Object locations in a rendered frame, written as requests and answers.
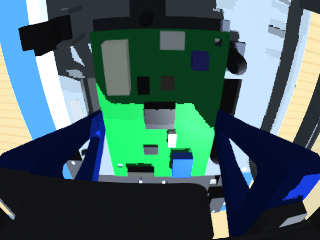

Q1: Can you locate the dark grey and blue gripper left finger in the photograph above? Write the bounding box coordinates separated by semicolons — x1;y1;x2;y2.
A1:
0;110;106;181

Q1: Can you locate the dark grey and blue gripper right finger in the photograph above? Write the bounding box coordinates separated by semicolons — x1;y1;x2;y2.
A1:
214;110;320;237

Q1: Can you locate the green circuit board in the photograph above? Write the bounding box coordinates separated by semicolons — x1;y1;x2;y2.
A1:
90;28;231;178

